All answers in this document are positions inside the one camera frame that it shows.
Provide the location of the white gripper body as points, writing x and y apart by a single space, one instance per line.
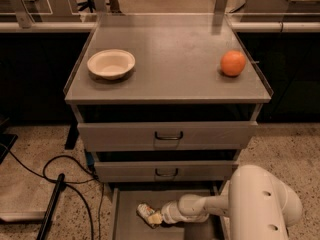
170 213

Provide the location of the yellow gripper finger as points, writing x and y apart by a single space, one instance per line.
155 219

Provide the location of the crushed 7up soda can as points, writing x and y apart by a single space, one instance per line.
144 211

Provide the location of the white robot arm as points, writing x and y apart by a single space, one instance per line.
258 205

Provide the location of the bottom grey open drawer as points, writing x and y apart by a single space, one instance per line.
126 224

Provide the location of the middle grey drawer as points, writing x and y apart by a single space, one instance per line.
172 166

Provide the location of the top grey drawer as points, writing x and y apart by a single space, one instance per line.
165 127

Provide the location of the grey drawer cabinet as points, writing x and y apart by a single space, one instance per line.
177 62

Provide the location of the black bar on floor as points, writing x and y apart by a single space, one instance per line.
46 222

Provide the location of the orange fruit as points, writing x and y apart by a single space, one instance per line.
232 63

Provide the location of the white paper bowl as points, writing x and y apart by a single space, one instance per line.
111 64

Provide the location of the white horizontal rail pipe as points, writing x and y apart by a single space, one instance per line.
250 27

